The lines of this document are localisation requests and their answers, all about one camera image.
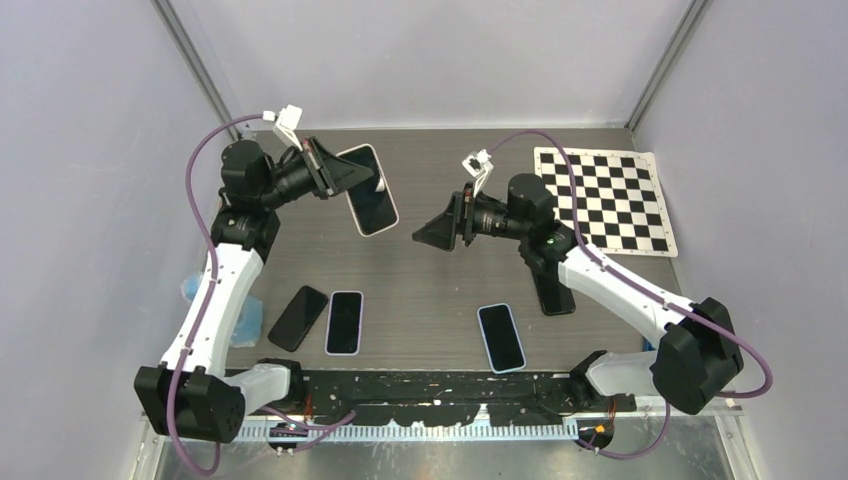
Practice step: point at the black phone bare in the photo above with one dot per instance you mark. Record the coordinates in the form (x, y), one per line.
(297, 319)

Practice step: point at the checkerboard calibration mat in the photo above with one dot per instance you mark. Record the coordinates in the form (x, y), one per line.
(614, 196)

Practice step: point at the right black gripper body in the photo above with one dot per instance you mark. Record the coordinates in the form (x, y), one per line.
(477, 218)

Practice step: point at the phone in lilac case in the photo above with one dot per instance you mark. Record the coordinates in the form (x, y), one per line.
(344, 327)

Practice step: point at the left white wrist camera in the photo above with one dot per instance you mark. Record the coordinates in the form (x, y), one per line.
(284, 124)

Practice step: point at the black smartphone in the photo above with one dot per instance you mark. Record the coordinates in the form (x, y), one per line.
(371, 189)

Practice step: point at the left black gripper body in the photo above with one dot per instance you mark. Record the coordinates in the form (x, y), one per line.
(293, 180)

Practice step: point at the phone in light-blue case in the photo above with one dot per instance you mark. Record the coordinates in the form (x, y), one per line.
(500, 336)

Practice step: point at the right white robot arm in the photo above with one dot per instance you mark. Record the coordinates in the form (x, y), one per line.
(694, 356)

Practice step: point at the beige phone case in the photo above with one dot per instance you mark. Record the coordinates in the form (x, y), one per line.
(391, 218)

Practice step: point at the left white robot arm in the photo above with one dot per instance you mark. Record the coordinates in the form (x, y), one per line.
(189, 394)

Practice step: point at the phone in black case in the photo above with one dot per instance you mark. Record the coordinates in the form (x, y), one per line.
(555, 299)

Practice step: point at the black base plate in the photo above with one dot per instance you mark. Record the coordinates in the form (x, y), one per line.
(444, 398)

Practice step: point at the aluminium front rail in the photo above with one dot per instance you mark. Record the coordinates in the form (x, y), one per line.
(273, 431)

